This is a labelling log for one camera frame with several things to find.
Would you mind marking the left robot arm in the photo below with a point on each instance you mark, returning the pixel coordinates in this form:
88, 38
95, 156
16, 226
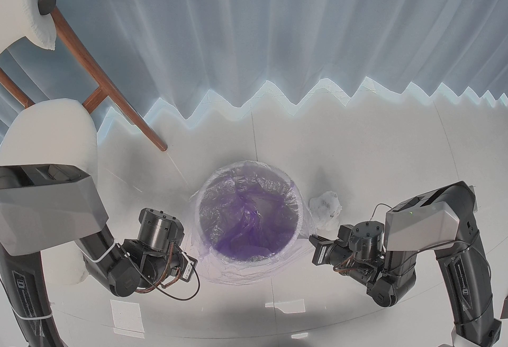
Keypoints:
47, 210

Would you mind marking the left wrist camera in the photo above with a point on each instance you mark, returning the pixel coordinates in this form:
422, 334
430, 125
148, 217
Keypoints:
177, 230

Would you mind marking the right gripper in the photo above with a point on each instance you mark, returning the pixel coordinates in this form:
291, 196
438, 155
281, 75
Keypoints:
337, 258

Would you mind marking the white plastic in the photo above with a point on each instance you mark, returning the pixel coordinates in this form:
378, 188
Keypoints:
325, 206

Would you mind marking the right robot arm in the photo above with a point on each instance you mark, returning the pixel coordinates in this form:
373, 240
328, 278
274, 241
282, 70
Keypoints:
428, 218

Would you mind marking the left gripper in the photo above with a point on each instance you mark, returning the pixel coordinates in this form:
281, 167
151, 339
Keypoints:
190, 270

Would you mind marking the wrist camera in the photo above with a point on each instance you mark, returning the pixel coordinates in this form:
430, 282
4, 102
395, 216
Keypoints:
177, 230
346, 234

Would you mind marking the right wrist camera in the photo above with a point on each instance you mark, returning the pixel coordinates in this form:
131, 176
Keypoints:
346, 234

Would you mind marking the white trash bin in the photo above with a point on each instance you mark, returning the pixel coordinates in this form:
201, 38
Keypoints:
210, 194

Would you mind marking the white curtain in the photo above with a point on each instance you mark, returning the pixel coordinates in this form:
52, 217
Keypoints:
277, 20

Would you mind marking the white cushioned wooden chair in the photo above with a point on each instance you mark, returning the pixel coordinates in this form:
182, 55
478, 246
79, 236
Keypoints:
51, 131

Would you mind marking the purple plastic bag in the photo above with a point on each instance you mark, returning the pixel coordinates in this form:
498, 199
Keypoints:
246, 226

